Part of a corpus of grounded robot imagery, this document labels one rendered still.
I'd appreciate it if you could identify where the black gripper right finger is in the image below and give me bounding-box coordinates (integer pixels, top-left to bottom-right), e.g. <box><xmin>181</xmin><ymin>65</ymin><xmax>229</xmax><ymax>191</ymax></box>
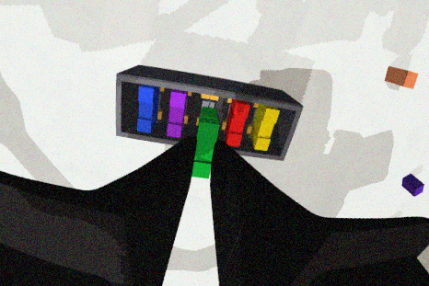
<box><xmin>211</xmin><ymin>140</ymin><xmax>429</xmax><ymax>286</ymax></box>

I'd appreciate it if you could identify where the green fuse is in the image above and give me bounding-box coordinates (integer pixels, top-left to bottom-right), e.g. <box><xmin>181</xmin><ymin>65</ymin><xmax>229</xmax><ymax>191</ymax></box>
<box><xmin>192</xmin><ymin>100</ymin><xmax>221</xmax><ymax>179</ymax></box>

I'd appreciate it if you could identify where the dark grey fuse block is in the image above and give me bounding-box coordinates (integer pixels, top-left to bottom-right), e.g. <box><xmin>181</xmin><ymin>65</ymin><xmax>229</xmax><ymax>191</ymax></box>
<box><xmin>115</xmin><ymin>65</ymin><xmax>303</xmax><ymax>161</ymax></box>

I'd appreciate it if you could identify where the red fuse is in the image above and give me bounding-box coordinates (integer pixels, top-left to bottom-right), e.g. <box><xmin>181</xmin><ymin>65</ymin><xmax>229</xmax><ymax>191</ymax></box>
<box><xmin>226</xmin><ymin>98</ymin><xmax>250</xmax><ymax>147</ymax></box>

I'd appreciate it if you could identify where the orange rectangular block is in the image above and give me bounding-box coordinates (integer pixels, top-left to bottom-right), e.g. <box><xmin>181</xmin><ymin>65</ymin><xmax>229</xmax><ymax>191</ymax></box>
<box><xmin>384</xmin><ymin>66</ymin><xmax>418</xmax><ymax>89</ymax></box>

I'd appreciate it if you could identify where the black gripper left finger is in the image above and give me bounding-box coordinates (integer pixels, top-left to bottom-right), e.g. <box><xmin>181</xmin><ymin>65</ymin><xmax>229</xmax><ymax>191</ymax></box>
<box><xmin>0</xmin><ymin>136</ymin><xmax>197</xmax><ymax>286</ymax></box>

